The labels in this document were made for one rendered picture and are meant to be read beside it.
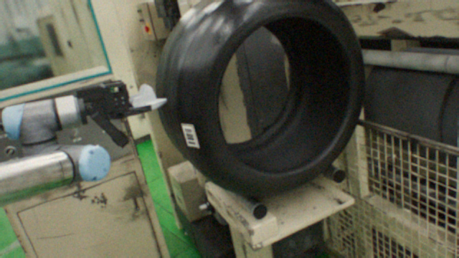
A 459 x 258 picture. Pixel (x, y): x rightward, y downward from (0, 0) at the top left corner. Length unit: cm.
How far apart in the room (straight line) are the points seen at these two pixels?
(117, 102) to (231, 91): 51
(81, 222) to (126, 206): 19
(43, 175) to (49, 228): 98
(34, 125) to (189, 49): 38
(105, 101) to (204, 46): 27
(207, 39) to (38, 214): 110
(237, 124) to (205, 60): 53
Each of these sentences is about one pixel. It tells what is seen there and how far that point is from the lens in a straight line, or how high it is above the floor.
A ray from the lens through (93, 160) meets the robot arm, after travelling 80.
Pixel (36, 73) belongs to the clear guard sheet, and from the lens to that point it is 157.
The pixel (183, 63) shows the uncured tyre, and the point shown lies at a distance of 88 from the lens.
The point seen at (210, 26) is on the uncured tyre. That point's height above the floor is 142.
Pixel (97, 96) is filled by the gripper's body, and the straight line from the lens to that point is 91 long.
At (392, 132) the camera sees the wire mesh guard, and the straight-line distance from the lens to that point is 122.
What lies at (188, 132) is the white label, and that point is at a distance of 89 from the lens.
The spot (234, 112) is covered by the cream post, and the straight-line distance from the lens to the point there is 133.
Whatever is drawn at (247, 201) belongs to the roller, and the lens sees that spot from 107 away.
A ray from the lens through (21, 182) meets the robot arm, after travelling 74.
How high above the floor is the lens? 148
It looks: 20 degrees down
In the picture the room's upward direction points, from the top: 12 degrees counter-clockwise
